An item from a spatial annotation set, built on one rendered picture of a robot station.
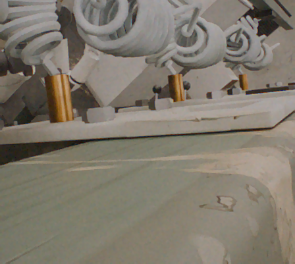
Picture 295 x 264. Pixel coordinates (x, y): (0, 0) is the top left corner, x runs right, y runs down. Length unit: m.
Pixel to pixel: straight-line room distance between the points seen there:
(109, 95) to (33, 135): 3.76
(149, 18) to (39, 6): 0.10
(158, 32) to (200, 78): 6.00
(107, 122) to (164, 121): 0.03
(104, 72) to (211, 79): 2.66
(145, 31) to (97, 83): 3.74
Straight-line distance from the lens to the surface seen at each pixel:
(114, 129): 0.17
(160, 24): 0.33
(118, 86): 3.89
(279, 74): 9.27
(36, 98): 1.99
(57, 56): 1.62
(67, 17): 1.60
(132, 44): 0.31
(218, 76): 6.23
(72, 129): 0.18
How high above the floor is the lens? 1.97
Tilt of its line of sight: 25 degrees down
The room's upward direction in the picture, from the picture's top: 48 degrees clockwise
